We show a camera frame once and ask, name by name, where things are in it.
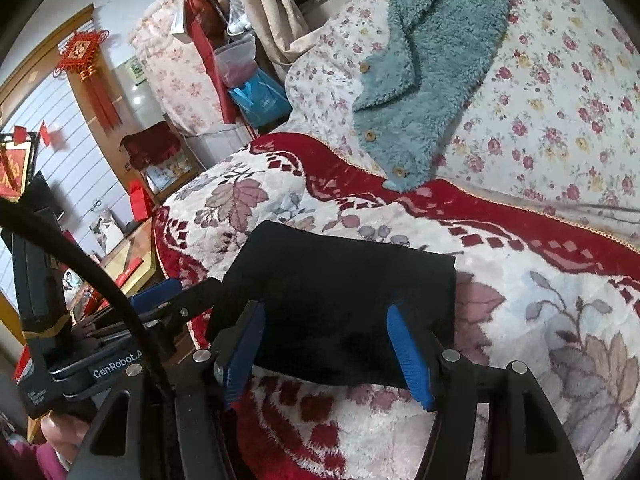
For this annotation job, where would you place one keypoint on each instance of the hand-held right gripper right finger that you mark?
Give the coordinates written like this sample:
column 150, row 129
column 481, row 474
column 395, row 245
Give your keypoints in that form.
column 410, row 355

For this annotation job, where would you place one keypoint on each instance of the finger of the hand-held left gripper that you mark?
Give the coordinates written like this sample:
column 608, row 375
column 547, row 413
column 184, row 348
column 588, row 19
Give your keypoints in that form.
column 157, row 292
column 200, row 300

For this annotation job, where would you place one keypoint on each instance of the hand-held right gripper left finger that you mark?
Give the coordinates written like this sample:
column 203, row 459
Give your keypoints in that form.
column 245, row 350

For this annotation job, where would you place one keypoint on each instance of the black pants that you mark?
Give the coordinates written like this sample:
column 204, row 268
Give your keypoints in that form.
column 330, row 300

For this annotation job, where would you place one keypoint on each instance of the person's left forearm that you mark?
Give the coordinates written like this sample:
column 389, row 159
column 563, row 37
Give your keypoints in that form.
column 62, row 435

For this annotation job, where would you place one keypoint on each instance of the wooden table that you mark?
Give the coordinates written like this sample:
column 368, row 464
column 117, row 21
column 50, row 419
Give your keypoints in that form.
column 132, row 255

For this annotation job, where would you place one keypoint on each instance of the red gift bag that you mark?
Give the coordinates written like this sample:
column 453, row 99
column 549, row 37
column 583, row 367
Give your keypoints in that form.
column 139, row 200

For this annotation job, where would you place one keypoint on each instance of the red and white floral blanket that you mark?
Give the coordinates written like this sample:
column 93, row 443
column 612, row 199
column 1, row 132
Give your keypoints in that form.
column 525, row 285

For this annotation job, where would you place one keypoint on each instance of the dark red cloth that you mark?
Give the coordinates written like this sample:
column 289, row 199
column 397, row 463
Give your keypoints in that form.
column 150, row 142

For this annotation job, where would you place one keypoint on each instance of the blue plastic bag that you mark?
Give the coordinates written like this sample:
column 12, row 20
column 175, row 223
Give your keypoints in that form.
column 260, row 100

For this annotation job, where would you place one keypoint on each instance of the pink floral folded blanket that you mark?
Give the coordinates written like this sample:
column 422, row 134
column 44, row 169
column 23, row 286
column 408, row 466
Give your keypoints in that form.
column 165, row 60

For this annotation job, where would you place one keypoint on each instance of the clear plastic bin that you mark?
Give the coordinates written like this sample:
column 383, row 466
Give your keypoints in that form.
column 235, row 60

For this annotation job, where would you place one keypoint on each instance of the red hanging cloth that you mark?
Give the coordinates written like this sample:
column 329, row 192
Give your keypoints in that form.
column 202, row 40

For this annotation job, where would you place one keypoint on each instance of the teal fleece jacket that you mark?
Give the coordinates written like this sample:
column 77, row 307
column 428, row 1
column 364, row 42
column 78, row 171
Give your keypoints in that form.
column 425, row 85

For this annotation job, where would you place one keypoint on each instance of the white floral quilt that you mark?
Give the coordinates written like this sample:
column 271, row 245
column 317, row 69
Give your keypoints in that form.
column 550, row 110

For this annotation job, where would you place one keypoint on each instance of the white plastic bag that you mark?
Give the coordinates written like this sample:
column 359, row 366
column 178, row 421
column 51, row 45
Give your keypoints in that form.
column 239, row 15

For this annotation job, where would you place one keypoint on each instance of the beige curtain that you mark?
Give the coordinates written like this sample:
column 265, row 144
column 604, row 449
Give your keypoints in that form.
column 265, row 10

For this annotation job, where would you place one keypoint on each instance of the red wall poster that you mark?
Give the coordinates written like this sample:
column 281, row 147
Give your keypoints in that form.
column 12, row 165

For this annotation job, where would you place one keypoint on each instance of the red knot wall ornament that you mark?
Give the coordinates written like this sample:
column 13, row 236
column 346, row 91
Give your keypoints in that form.
column 82, row 55

